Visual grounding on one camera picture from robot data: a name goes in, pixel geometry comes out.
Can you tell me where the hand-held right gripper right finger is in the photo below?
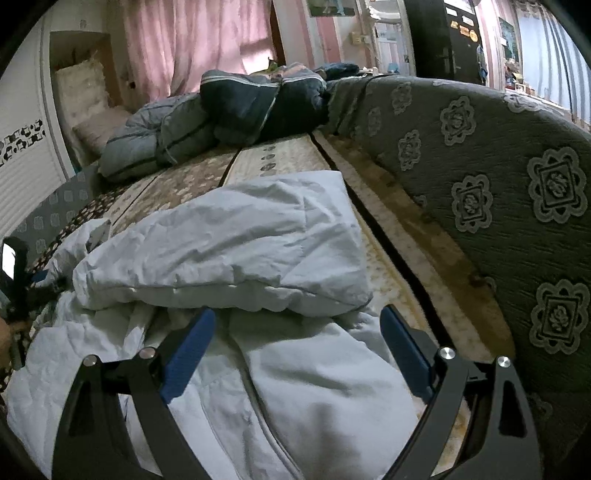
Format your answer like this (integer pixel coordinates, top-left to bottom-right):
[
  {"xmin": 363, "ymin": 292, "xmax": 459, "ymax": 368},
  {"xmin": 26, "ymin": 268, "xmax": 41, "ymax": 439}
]
[{"xmin": 379, "ymin": 305, "xmax": 542, "ymax": 480}]

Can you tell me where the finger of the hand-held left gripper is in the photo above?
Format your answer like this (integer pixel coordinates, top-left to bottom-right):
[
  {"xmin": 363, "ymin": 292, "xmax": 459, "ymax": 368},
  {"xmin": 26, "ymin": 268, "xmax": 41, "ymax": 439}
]
[{"xmin": 28, "ymin": 270, "xmax": 65, "ymax": 294}]

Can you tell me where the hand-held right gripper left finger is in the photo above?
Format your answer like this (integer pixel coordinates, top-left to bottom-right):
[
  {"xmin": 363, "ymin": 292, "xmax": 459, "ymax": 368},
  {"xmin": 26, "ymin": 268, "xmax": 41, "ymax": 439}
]
[{"xmin": 51, "ymin": 307, "xmax": 218, "ymax": 480}]

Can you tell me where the light blue puffer jacket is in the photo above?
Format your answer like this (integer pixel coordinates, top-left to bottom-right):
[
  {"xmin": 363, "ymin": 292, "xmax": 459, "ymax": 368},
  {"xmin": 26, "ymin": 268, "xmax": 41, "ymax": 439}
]
[{"xmin": 7, "ymin": 170, "xmax": 469, "ymax": 480}]

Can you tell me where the brown dotted blanket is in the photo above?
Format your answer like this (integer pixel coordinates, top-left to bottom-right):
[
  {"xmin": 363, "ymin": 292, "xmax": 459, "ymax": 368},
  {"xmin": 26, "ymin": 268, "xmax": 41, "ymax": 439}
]
[{"xmin": 0, "ymin": 184, "xmax": 132, "ymax": 402}]

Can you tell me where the white louvered wardrobe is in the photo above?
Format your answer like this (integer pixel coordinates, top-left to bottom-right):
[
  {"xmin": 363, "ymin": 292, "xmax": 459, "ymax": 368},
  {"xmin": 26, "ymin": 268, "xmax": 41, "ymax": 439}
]
[{"xmin": 0, "ymin": 0, "xmax": 123, "ymax": 241}]

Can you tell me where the beige pillow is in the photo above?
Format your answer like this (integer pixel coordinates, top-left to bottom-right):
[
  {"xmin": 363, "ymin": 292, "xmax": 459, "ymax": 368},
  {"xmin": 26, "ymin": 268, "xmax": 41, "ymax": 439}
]
[{"xmin": 74, "ymin": 105, "xmax": 134, "ymax": 155}]

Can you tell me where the light blue striped quilt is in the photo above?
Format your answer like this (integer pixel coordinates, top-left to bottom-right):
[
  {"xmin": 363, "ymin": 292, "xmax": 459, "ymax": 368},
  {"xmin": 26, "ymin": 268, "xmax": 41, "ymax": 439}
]
[{"xmin": 98, "ymin": 92, "xmax": 222, "ymax": 183}]

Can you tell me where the stack of white bedding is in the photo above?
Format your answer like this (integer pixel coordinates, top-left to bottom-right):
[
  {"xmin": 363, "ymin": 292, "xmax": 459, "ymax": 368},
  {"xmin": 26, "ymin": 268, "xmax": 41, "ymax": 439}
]
[{"xmin": 54, "ymin": 58, "xmax": 112, "ymax": 130}]

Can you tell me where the cream floral blanket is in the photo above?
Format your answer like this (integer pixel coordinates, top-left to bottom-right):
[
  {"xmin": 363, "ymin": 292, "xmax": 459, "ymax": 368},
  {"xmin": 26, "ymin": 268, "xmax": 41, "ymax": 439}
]
[{"xmin": 108, "ymin": 131, "xmax": 515, "ymax": 480}]

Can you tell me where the dark blue quilt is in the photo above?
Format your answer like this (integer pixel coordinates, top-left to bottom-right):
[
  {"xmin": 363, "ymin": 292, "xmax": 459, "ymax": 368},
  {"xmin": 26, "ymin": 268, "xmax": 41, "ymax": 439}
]
[{"xmin": 199, "ymin": 62, "xmax": 331, "ymax": 147}]

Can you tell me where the pink curtain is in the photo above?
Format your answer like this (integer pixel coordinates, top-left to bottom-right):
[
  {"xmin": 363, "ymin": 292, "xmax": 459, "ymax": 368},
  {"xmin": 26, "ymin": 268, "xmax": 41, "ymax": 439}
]
[{"xmin": 122, "ymin": 0, "xmax": 278, "ymax": 95}]

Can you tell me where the white framed mirror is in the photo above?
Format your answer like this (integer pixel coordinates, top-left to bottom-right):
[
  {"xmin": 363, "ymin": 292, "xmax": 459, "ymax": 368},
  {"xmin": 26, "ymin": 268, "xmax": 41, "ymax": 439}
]
[{"xmin": 367, "ymin": 0, "xmax": 409, "ymax": 75}]

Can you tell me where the black door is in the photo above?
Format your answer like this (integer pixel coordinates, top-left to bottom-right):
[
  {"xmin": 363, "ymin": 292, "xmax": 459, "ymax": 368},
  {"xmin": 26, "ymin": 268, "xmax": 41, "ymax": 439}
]
[{"xmin": 404, "ymin": 0, "xmax": 483, "ymax": 86}]

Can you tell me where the blue striped curtain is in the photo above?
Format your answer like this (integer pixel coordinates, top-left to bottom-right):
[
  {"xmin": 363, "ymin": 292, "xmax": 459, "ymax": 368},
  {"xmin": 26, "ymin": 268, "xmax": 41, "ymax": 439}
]
[{"xmin": 512, "ymin": 0, "xmax": 591, "ymax": 130}]

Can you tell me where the small wall poster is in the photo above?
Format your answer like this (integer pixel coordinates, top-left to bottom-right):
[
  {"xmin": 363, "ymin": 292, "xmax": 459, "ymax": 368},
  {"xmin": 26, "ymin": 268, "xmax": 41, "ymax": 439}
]
[{"xmin": 499, "ymin": 17, "xmax": 518, "ymax": 61}]

